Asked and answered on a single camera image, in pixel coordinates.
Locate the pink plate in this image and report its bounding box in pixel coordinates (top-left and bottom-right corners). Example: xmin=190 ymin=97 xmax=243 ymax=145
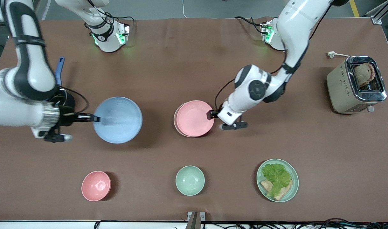
xmin=176 ymin=100 xmax=215 ymax=137

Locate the blue plate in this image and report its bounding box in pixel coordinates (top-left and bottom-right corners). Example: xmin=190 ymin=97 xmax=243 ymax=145
xmin=93 ymin=96 xmax=143 ymax=144

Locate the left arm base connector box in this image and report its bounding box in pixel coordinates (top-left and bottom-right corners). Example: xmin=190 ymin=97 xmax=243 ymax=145
xmin=260 ymin=21 xmax=274 ymax=44

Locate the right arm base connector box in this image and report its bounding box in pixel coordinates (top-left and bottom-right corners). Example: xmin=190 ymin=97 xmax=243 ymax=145
xmin=116 ymin=23 xmax=131 ymax=46

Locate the glass lid with blue knob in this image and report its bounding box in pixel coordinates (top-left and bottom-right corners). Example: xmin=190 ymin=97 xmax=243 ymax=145
xmin=57 ymin=87 xmax=68 ymax=106

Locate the beige plate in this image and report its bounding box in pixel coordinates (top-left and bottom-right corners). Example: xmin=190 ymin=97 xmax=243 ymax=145
xmin=174 ymin=103 xmax=182 ymax=137

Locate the brown table cover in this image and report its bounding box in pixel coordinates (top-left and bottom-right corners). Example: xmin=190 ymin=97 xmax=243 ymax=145
xmin=0 ymin=17 xmax=388 ymax=222

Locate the small pink bowl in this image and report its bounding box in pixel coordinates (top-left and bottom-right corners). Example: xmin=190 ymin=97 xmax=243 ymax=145
xmin=81 ymin=171 xmax=112 ymax=202

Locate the small green bowl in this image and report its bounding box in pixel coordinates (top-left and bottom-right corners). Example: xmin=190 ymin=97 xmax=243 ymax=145
xmin=176 ymin=165 xmax=205 ymax=196

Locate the green lettuce leaf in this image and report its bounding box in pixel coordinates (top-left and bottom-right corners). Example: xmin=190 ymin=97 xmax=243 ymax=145
xmin=261 ymin=163 xmax=292 ymax=198

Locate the brown bread slice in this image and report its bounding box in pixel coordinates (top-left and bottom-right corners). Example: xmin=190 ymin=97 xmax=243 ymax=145
xmin=260 ymin=179 xmax=293 ymax=201

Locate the green plate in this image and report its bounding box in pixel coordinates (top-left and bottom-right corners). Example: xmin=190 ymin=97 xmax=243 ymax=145
xmin=256 ymin=158 xmax=299 ymax=203

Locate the beige chrome toaster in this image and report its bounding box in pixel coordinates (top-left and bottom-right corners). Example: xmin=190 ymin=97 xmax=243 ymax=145
xmin=327 ymin=56 xmax=388 ymax=115

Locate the white toaster plug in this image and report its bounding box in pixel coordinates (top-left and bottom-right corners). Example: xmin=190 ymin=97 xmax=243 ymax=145
xmin=328 ymin=51 xmax=351 ymax=59

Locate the toast slice in toaster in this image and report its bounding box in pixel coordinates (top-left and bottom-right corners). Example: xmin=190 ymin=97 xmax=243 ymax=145
xmin=354 ymin=63 xmax=376 ymax=87

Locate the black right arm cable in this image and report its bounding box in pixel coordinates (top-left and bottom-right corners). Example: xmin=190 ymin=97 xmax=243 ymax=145
xmin=65 ymin=87 xmax=89 ymax=114

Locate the black saucepan with blue handle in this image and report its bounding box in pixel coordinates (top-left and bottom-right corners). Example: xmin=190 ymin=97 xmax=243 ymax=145
xmin=54 ymin=57 xmax=76 ymax=107

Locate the black base cable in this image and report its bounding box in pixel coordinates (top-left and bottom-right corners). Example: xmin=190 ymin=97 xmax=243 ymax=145
xmin=95 ymin=0 xmax=135 ymax=34
xmin=234 ymin=16 xmax=265 ymax=34

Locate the metal table bracket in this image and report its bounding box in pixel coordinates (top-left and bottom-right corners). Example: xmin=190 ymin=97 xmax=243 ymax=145
xmin=187 ymin=211 xmax=205 ymax=229

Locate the aluminium frame profile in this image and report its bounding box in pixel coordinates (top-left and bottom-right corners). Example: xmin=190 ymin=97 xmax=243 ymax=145
xmin=366 ymin=0 xmax=388 ymax=25

